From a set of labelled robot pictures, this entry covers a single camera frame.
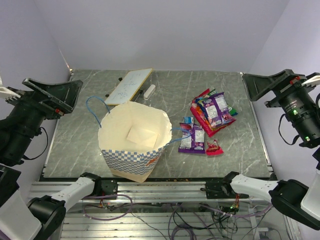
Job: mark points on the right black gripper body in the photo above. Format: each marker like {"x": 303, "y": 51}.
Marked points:
{"x": 296, "y": 101}

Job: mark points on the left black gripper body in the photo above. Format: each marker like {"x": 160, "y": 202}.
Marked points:
{"x": 42, "y": 108}

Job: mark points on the purple snack pack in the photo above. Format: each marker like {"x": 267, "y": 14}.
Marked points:
{"x": 193, "y": 139}
{"x": 216, "y": 110}

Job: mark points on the blue snack bag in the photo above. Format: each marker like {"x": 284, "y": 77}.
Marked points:
{"x": 199, "y": 102}

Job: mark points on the pink snack bag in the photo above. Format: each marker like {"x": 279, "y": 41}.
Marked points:
{"x": 212, "y": 132}

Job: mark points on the blue white snack pack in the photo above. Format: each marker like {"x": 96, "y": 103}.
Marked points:
{"x": 189, "y": 120}

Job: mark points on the red snack pack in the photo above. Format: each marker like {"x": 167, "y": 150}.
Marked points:
{"x": 213, "y": 149}

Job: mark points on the blue checkered paper bag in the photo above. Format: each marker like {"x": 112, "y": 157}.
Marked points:
{"x": 132, "y": 138}

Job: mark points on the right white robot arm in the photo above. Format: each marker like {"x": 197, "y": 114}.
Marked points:
{"x": 290, "y": 197}

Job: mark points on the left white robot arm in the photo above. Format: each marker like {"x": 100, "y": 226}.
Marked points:
{"x": 40, "y": 217}

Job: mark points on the white marker eraser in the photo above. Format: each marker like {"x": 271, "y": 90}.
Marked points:
{"x": 148, "y": 93}

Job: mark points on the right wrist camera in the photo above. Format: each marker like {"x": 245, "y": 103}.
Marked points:
{"x": 312, "y": 82}

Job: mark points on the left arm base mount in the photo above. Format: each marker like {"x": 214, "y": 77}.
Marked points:
{"x": 108, "y": 188}

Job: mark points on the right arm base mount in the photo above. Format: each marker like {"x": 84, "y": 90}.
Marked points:
{"x": 214, "y": 189}

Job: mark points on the aluminium frame rail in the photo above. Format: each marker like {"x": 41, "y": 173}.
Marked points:
{"x": 188, "y": 191}

